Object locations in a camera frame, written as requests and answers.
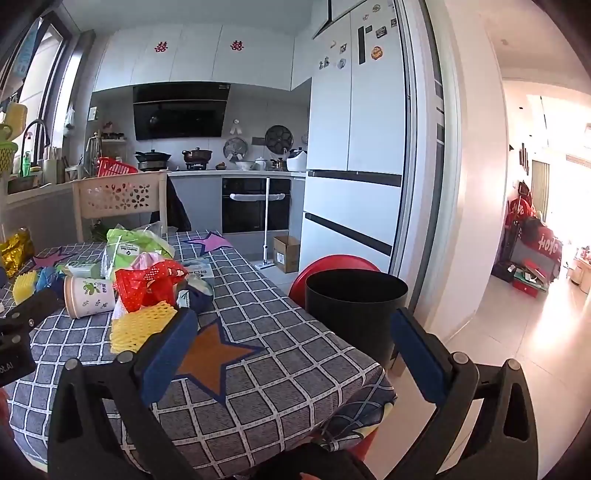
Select white paper cup green print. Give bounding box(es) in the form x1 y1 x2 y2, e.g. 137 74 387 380
64 275 116 319

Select pink plastic bag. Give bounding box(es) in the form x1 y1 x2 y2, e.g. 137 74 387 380
131 251 162 271

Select green plastic basket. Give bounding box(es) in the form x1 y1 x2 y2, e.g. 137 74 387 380
0 124 19 174

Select grey checkered tablecloth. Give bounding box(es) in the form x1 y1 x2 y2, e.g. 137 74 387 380
0 230 398 480

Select black trash bin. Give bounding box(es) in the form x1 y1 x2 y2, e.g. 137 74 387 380
305 271 409 370

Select red flat box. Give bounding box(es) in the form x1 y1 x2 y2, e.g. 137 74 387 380
512 277 548 298

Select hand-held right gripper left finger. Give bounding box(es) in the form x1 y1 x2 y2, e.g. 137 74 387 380
47 307 204 480

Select green plastic bag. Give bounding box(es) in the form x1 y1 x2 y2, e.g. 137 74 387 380
105 227 175 271

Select dark jacket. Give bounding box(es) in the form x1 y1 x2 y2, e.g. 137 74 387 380
166 175 192 233

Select white refrigerator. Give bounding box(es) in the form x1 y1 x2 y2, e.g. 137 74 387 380
300 4 409 273

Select white stick mop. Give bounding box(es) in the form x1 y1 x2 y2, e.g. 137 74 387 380
252 176 277 271

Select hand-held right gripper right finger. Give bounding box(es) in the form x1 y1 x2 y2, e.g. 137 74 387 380
388 307 539 480

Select yellow scrub sponge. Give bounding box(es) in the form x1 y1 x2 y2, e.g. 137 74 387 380
13 271 38 305

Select round metal steamer rack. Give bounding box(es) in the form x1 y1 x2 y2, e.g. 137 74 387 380
223 138 249 162

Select black built-in oven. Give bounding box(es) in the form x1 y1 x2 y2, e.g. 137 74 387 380
222 176 293 234

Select white rice cooker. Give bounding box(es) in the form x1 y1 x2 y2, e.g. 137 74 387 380
286 147 309 172

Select black kitchen faucet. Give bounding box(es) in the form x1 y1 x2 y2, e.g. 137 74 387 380
21 119 51 174

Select large yellow foam fruit net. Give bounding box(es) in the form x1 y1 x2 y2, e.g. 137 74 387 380
111 301 178 354

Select cardboard box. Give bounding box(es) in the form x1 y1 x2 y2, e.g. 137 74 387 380
273 235 301 274

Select gold foil bag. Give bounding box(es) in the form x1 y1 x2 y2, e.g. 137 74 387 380
0 229 35 271

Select dark blue pouch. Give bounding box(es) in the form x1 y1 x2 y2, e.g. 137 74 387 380
175 277 215 315

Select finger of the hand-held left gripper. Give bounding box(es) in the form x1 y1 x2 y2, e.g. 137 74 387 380
2 288 63 330

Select red printed bag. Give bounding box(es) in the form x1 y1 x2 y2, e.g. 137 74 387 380
531 228 565 266

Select brown clay pot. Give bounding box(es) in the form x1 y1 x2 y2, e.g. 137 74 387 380
181 147 214 167

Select blue and white carton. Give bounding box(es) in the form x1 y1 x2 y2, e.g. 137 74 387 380
182 257 215 280

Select black range hood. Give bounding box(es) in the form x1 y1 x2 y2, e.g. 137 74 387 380
133 83 232 141

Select red plastic stool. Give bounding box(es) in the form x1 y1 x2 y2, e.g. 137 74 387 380
288 254 382 311

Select red plastic basket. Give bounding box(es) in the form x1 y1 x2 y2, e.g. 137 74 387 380
97 157 139 177

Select round black wall tray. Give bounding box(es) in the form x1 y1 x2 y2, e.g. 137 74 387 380
264 124 294 152

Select black wok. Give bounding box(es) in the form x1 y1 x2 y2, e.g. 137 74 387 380
135 148 172 171

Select red foam fruit net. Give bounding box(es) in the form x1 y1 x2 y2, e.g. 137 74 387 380
115 259 189 315

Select group of fridge magnets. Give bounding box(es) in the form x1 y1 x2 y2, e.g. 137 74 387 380
318 2 398 71

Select white chair with cut-out back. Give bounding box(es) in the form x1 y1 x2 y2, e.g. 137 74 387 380
71 172 169 243

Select small green and white carton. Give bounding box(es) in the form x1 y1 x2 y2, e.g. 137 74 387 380
67 261 102 278

